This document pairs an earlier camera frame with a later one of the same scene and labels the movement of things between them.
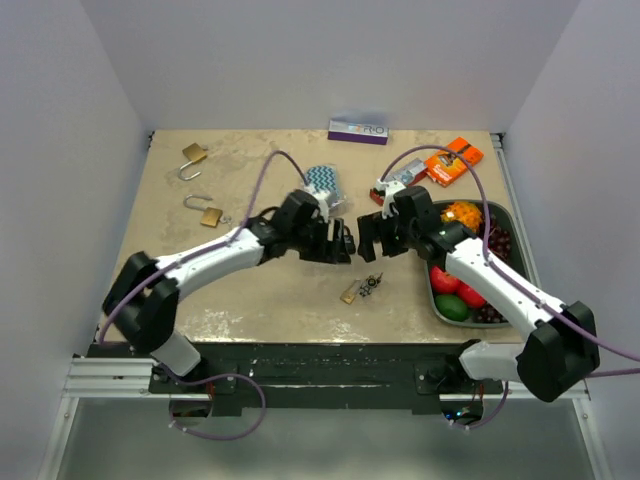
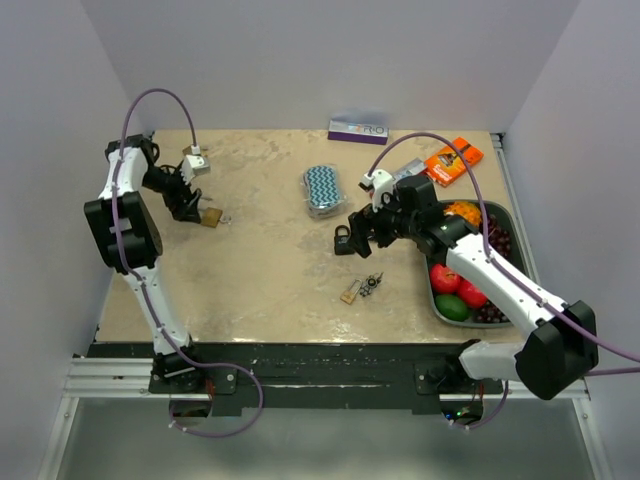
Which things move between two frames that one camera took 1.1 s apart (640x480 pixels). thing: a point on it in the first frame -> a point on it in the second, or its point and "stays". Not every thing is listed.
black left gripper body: [314, 245] -> [173, 194]
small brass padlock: [349, 296] stays
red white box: [404, 175] stays
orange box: [447, 167] stays
